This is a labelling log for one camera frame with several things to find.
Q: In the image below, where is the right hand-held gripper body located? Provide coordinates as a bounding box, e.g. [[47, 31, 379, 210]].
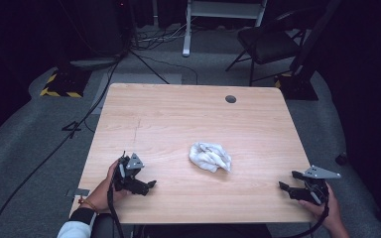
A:
[[297, 165, 341, 206]]

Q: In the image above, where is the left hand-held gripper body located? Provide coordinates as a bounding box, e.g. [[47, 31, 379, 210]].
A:
[[111, 151, 149, 193]]

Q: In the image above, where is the white towel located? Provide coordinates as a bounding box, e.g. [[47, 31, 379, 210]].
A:
[[189, 142, 233, 174]]

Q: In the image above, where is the person's right hand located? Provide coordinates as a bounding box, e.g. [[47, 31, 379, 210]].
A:
[[299, 183, 345, 233]]

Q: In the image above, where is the person's left hand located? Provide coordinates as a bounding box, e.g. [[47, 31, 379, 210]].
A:
[[86, 160, 127, 214]]

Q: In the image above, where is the small black floor object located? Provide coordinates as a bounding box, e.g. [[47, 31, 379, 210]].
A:
[[334, 152, 348, 167]]

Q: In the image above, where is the grey floor tape piece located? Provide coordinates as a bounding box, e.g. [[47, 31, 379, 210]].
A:
[[65, 187, 90, 198]]

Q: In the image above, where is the black seat cushion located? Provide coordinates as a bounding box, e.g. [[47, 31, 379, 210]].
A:
[[90, 212, 117, 238]]

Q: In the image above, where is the black stand with slanted pole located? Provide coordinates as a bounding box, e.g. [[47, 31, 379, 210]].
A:
[[274, 0, 342, 101]]

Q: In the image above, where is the hazard striped black stand base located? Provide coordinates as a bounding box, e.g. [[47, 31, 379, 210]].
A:
[[39, 66, 92, 99]]

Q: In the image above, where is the black folding chair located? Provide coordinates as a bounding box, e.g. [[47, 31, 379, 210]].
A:
[[224, 9, 308, 87]]

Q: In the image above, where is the dark cabinet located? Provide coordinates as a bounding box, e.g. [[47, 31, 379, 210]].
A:
[[61, 0, 135, 60]]

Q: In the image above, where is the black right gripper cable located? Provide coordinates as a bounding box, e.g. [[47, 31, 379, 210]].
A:
[[276, 192, 331, 238]]

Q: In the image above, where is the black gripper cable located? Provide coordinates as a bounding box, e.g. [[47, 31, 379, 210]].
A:
[[276, 192, 331, 238], [106, 179, 126, 238]]

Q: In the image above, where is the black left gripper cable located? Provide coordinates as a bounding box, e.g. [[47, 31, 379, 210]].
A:
[[106, 179, 126, 238]]

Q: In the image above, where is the orange bracelet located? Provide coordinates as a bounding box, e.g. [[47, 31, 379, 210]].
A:
[[77, 195, 99, 213]]

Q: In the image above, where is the long black floor cable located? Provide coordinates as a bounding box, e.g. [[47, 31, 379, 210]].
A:
[[0, 60, 122, 238]]

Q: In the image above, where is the thin black floor cable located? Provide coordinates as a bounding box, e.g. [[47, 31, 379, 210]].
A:
[[138, 54, 199, 86]]

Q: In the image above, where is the bundle of floor cables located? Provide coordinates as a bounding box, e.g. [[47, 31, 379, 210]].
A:
[[131, 23, 194, 52]]

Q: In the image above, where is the white desk frame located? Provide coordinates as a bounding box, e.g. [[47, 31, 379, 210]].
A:
[[182, 0, 269, 59]]

